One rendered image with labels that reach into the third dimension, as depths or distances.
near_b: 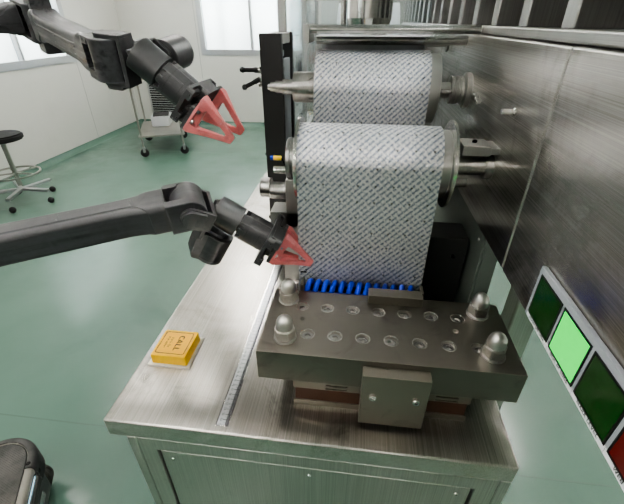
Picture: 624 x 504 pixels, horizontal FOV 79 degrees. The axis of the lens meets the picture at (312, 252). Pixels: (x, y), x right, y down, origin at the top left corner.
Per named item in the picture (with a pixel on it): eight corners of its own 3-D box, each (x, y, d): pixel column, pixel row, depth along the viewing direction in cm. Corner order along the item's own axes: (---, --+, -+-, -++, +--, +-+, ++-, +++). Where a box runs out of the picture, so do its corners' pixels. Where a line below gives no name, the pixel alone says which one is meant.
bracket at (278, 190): (278, 291, 92) (271, 170, 76) (304, 293, 92) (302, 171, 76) (273, 304, 88) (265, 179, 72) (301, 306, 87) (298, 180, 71)
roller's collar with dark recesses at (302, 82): (296, 99, 90) (296, 69, 86) (321, 100, 89) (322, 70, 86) (292, 104, 84) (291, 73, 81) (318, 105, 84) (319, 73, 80)
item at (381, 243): (299, 284, 76) (297, 198, 66) (419, 292, 73) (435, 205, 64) (299, 285, 75) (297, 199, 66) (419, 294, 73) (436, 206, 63)
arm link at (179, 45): (102, 88, 66) (86, 32, 60) (140, 72, 74) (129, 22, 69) (165, 97, 64) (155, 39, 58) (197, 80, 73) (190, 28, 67)
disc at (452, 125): (431, 182, 76) (447, 107, 67) (434, 182, 76) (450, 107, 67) (442, 223, 65) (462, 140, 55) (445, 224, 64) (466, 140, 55)
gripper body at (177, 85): (178, 126, 62) (139, 94, 60) (201, 113, 71) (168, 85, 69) (197, 94, 59) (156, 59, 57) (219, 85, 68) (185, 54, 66)
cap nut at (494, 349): (477, 345, 59) (483, 323, 57) (501, 347, 59) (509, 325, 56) (483, 363, 56) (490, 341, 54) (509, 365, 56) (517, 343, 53)
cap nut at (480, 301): (463, 306, 67) (469, 286, 65) (485, 308, 67) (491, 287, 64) (468, 320, 64) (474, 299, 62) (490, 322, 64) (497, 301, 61)
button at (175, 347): (168, 337, 79) (166, 328, 77) (200, 340, 78) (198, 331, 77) (152, 363, 73) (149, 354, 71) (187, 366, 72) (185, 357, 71)
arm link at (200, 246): (185, 210, 60) (179, 182, 66) (161, 263, 65) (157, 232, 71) (252, 227, 67) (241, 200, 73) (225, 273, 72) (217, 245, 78)
